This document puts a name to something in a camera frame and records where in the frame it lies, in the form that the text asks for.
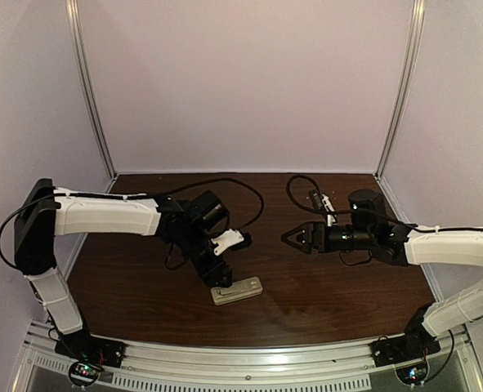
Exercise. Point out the grey remote control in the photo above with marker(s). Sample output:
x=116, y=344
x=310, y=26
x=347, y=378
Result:
x=251, y=287

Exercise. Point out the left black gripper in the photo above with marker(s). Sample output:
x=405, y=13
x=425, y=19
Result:
x=217, y=273

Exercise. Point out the left aluminium frame post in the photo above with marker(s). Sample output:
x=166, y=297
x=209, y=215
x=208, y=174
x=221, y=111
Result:
x=76, y=31

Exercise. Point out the right aluminium frame post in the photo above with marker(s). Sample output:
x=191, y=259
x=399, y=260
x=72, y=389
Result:
x=416, y=26

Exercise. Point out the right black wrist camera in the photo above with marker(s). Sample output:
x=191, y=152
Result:
x=321, y=203

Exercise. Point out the aluminium frame post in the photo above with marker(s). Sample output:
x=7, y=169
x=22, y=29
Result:
x=76, y=31
x=416, y=26

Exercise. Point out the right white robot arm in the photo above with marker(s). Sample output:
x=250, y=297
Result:
x=400, y=244

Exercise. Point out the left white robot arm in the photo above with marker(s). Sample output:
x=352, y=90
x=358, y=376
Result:
x=50, y=211

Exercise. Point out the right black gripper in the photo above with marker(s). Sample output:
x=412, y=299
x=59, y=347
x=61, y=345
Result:
x=312, y=238

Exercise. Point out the front aluminium rail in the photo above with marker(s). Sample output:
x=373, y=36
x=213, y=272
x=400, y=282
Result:
x=342, y=366

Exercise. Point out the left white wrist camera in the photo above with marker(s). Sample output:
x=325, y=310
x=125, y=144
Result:
x=226, y=240

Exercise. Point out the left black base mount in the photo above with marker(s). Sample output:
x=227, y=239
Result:
x=93, y=364

